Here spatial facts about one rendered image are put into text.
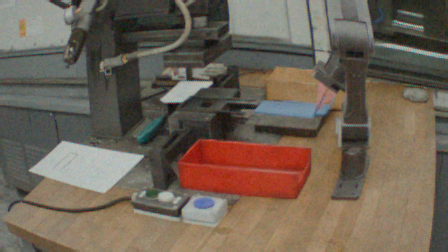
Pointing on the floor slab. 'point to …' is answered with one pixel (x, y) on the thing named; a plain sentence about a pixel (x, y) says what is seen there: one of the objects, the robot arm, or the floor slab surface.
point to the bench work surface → (264, 233)
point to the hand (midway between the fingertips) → (318, 106)
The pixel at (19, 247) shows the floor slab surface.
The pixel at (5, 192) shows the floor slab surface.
